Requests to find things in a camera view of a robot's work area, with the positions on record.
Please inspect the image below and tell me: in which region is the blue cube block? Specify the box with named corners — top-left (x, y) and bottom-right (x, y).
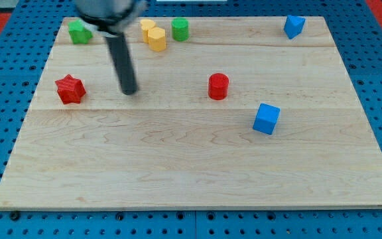
top-left (253, 103), bottom-right (281, 135)

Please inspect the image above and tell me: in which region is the green star block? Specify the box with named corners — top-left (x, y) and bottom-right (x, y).
top-left (68, 20), bottom-right (93, 44)

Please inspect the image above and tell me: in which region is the yellow heart block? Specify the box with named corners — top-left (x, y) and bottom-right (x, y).
top-left (140, 19), bottom-right (157, 43)

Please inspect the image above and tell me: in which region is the green cylinder block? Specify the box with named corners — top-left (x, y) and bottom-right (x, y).
top-left (171, 17), bottom-right (189, 42)

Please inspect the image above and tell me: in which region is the grey robot arm end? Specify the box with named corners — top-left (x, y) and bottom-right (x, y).
top-left (74, 0), bottom-right (147, 37)

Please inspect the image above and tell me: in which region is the red star block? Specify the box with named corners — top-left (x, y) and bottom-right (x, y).
top-left (55, 74), bottom-right (86, 104)

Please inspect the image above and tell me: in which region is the yellow hexagon block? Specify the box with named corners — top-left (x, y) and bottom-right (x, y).
top-left (148, 27), bottom-right (166, 52)

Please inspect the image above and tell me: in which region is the light wooden board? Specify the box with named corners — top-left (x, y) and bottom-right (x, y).
top-left (0, 17), bottom-right (382, 212)

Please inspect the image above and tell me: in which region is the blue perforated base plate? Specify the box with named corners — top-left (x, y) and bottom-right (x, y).
top-left (0, 0), bottom-right (382, 238)

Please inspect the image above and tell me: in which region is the blue triangle block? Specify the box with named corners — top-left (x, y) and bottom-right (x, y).
top-left (283, 15), bottom-right (306, 39)

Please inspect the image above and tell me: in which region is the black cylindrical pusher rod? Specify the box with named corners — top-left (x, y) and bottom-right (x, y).
top-left (105, 33), bottom-right (138, 96)

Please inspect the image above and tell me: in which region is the red cylinder block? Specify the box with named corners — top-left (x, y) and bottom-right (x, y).
top-left (208, 73), bottom-right (229, 100)

